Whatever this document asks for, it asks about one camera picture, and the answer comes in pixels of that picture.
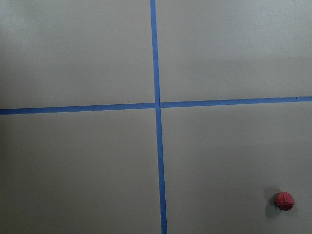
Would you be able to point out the red strawberry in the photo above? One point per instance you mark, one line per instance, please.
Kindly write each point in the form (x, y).
(284, 201)

